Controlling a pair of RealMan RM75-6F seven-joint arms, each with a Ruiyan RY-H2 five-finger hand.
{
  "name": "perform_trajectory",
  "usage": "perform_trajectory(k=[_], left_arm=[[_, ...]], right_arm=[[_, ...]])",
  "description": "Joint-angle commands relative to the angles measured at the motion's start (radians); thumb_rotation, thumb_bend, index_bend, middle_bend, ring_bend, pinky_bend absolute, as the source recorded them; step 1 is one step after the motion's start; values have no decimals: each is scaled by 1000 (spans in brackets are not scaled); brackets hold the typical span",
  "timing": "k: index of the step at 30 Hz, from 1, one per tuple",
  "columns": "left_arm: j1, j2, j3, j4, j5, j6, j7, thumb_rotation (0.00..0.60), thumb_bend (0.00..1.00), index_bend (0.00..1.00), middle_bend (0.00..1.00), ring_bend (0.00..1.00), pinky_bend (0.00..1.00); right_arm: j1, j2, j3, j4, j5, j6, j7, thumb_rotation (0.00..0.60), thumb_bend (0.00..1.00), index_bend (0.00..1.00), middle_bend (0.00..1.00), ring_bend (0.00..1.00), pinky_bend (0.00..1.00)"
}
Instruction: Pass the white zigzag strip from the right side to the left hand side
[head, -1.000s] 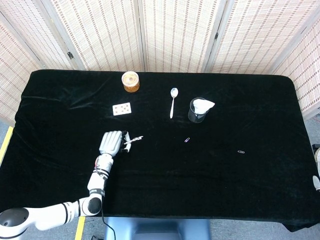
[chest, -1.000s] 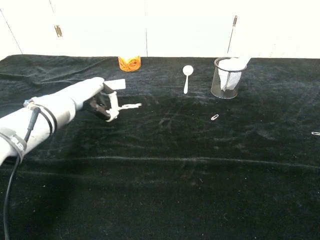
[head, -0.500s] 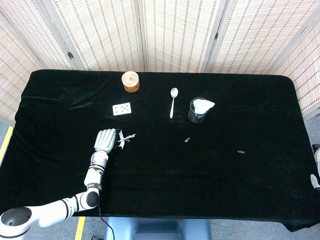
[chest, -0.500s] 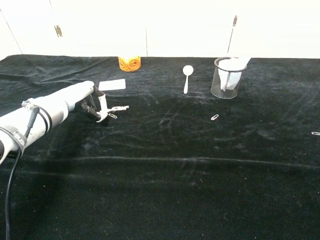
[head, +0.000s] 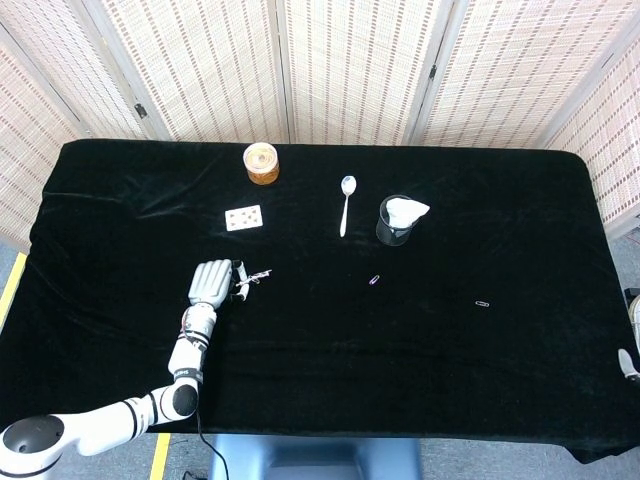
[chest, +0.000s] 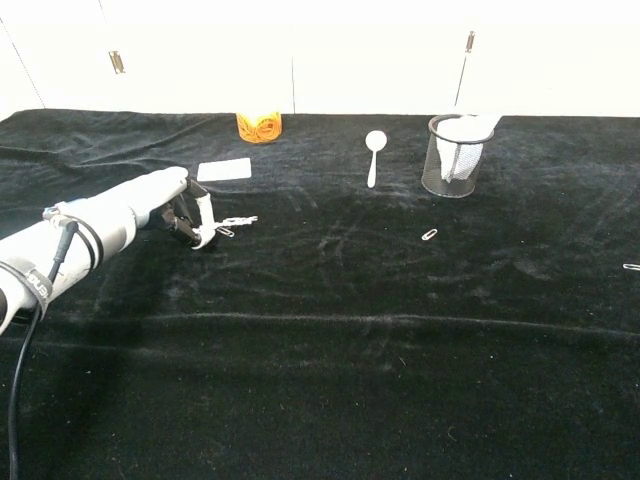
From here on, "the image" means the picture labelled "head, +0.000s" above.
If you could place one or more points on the black and white equipment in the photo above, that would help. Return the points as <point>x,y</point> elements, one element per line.
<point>635,310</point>

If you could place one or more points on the black mesh pen cup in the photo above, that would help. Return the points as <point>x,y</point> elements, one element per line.
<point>390,235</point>

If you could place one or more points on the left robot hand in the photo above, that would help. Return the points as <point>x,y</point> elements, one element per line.
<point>212,282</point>

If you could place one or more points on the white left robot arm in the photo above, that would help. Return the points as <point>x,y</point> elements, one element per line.
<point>190,350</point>

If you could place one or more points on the woven folding screen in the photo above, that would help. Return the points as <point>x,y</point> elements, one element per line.
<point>320,75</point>

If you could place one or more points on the black velvet tablecloth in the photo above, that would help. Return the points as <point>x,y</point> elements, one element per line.
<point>400,350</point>

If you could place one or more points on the metal screen hinge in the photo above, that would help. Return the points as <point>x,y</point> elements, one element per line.
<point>141,110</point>
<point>433,71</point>

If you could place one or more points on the white playing card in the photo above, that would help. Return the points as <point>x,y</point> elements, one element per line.
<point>244,218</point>

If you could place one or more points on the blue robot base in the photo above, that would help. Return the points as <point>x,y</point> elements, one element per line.
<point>315,457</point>

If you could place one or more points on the white crumpled cloth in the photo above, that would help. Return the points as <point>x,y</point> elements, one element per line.
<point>407,210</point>

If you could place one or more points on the clear jar of rubber bands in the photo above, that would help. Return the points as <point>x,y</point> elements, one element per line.
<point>261,162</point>

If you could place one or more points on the white plastic spoon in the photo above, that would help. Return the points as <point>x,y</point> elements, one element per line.
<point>348,185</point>

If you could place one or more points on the yellow floor tape strip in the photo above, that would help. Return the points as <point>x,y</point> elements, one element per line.
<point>12,285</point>
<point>160,457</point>

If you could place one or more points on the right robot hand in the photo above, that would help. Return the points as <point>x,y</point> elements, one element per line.
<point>627,365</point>

